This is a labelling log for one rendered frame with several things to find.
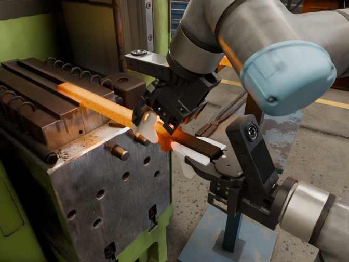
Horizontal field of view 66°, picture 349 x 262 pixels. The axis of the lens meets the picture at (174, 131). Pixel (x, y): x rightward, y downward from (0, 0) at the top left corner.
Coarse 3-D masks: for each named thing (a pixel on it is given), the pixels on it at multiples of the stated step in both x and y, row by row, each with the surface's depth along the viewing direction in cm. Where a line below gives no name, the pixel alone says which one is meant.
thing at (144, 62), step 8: (128, 56) 46; (136, 56) 45; (144, 56) 45; (152, 56) 45; (160, 56) 45; (128, 64) 46; (136, 64) 45; (144, 64) 44; (152, 64) 42; (160, 64) 41; (144, 72) 44; (152, 72) 43; (160, 72) 42; (168, 72) 41; (168, 80) 41
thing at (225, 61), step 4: (224, 56) 79; (224, 60) 78; (228, 60) 77; (224, 64) 79; (228, 64) 78; (348, 76) 65; (336, 80) 67; (340, 80) 67; (344, 80) 66; (348, 80) 66; (336, 84) 68; (340, 84) 67; (344, 84) 67; (348, 84) 66; (332, 88) 68; (336, 88) 67; (340, 88) 67; (344, 88) 67; (348, 88) 67
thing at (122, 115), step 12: (60, 84) 69; (72, 84) 69; (84, 96) 63; (96, 96) 63; (96, 108) 61; (108, 108) 58; (120, 108) 58; (120, 120) 56; (156, 132) 50; (180, 132) 49; (168, 144) 49; (192, 144) 46; (204, 144) 46; (216, 156) 45
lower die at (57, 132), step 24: (0, 72) 80; (24, 72) 78; (48, 72) 78; (24, 96) 68; (48, 96) 67; (72, 96) 65; (24, 120) 62; (48, 120) 60; (72, 120) 63; (96, 120) 68; (48, 144) 60
